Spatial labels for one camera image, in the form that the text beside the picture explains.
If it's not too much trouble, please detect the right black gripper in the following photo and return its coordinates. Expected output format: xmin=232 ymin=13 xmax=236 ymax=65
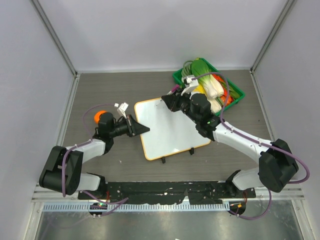
xmin=162 ymin=87 xmax=200 ymax=125

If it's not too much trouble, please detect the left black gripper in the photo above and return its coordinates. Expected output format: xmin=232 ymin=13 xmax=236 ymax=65
xmin=109 ymin=114 xmax=149 ymax=138

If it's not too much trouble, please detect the magenta marker cap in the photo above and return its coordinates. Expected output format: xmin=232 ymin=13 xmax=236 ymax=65
xmin=168 ymin=84 xmax=180 ymax=95

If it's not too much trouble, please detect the orange framed whiteboard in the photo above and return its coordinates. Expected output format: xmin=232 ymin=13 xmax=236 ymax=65
xmin=134 ymin=98 xmax=211 ymax=161

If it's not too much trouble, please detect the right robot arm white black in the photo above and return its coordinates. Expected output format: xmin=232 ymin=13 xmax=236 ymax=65
xmin=161 ymin=93 xmax=299 ymax=198

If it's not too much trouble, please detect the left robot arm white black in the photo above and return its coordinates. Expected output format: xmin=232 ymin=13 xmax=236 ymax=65
xmin=39 ymin=112 xmax=150 ymax=200

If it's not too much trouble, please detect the left black whiteboard foot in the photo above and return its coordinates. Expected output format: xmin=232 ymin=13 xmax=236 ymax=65
xmin=161 ymin=156 xmax=166 ymax=164

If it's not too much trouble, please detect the black whiteboard foot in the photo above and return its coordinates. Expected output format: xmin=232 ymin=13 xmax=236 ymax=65
xmin=161 ymin=156 xmax=166 ymax=164
xmin=189 ymin=147 xmax=195 ymax=155

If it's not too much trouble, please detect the right black whiteboard foot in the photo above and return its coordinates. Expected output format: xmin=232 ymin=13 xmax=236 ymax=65
xmin=189 ymin=147 xmax=195 ymax=155

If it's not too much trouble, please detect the green plastic basket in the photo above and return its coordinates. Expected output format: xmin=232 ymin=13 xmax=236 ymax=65
xmin=172 ymin=58 xmax=245 ymax=116

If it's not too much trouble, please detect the yellow toy vegetable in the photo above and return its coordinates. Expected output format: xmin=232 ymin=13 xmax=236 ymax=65
xmin=193 ymin=85 xmax=206 ymax=94

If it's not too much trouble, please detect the grey green coiled toy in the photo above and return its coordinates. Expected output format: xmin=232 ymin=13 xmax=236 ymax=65
xmin=181 ymin=60 xmax=193 ymax=79

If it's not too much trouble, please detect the orange toy fruit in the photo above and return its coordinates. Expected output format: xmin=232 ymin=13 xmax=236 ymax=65
xmin=93 ymin=110 xmax=107 ymax=124

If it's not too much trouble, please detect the toy bok choy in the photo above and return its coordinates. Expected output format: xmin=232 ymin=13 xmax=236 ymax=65
xmin=191 ymin=59 xmax=224 ymax=99

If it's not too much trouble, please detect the red orange toy pepper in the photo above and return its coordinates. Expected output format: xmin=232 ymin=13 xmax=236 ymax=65
xmin=212 ymin=74 xmax=240 ymax=106

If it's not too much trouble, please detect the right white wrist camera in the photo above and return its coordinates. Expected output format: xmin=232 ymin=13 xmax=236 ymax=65
xmin=181 ymin=75 xmax=199 ymax=96

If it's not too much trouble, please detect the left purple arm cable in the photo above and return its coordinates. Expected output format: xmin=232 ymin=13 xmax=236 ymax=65
xmin=60 ymin=101 xmax=130 ymax=217

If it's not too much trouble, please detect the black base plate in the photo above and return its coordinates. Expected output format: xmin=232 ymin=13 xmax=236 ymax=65
xmin=88 ymin=181 xmax=256 ymax=205

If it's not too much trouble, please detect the slotted grey cable duct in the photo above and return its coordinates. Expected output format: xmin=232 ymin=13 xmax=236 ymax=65
xmin=42 ymin=201 xmax=230 ymax=212

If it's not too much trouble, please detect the left aluminium frame post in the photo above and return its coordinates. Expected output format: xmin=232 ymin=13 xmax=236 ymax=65
xmin=30 ymin=0 xmax=78 ymax=77

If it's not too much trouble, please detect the aluminium frame post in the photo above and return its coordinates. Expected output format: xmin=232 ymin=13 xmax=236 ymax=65
xmin=30 ymin=0 xmax=78 ymax=77
xmin=250 ymin=0 xmax=297 ymax=74

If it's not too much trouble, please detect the right aluminium frame post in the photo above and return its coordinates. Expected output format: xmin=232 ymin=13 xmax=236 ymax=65
xmin=250 ymin=0 xmax=297 ymax=74

